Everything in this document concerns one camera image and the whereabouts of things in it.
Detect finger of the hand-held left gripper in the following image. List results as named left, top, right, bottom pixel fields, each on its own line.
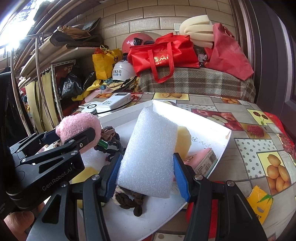
left=18, top=127, right=97, bottom=171
left=9, top=130, right=61, bottom=160

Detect white helmet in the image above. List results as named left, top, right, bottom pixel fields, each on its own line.
left=112, top=61, right=137, bottom=81

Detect white foam block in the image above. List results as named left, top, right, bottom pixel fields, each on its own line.
left=116, top=107, right=178, bottom=199

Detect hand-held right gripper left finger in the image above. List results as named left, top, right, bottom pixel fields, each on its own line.
left=26, top=152, right=124, bottom=241

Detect red tote bag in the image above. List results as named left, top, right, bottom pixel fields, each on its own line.
left=128, top=33, right=200, bottom=84

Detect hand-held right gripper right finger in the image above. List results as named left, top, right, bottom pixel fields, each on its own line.
left=173, top=152, right=269, bottom=241

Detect dark wooden door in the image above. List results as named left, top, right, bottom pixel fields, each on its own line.
left=231, top=0, right=296, bottom=116

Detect white round charger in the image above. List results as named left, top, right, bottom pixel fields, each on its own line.
left=79, top=103, right=100, bottom=114

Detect red printed bag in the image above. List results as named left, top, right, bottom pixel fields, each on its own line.
left=264, top=112, right=296, bottom=166

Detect stack of flattened cardboard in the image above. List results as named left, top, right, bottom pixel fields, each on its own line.
left=50, top=17, right=103, bottom=49

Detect braided rope knot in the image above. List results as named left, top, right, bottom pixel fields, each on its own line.
left=112, top=185, right=147, bottom=217

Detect plaid blanket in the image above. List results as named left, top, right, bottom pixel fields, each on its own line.
left=138, top=67, right=256, bottom=102

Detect fruit print tablecloth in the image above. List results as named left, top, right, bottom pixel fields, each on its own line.
left=92, top=91, right=296, bottom=241

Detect white power bank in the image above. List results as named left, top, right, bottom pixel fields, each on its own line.
left=97, top=92, right=132, bottom=112

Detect metal storage shelf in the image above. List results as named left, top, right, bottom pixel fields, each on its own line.
left=14, top=17, right=102, bottom=135

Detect pale yellow sponge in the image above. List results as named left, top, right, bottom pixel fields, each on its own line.
left=70, top=167, right=100, bottom=209
left=174, top=125, right=192, bottom=158

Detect pink helmet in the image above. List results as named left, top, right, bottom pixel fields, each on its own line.
left=122, top=32, right=160, bottom=55

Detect chrome tube rack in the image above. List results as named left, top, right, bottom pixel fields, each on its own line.
left=10, top=32, right=58, bottom=136

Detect person's left hand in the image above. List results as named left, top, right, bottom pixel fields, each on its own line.
left=5, top=202, right=45, bottom=235

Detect yellow printed packet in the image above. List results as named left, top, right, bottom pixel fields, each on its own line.
left=246, top=185, right=274, bottom=225

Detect black plastic bag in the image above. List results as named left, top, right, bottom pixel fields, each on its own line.
left=59, top=74, right=84, bottom=99

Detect cream foam rolls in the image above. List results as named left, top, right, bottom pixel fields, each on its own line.
left=180, top=16, right=216, bottom=49

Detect thin white foam sheet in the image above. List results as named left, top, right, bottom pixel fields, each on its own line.
left=81, top=147, right=112, bottom=172

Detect red non-woven bag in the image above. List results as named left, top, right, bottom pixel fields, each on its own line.
left=205, top=23, right=254, bottom=81

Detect pink plush toy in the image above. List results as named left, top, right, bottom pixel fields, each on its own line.
left=55, top=113, right=102, bottom=153

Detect yellow shelf curtain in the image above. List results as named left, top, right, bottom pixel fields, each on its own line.
left=24, top=70, right=58, bottom=132

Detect yellow bag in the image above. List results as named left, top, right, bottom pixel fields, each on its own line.
left=92, top=45, right=122, bottom=80

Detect dark braided rope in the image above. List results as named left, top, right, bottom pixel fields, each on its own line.
left=99, top=126, right=126, bottom=163

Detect pink tissue packet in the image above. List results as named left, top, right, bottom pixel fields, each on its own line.
left=184, top=148, right=218, bottom=178

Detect white shallow box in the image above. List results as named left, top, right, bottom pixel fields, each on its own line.
left=77, top=100, right=232, bottom=240

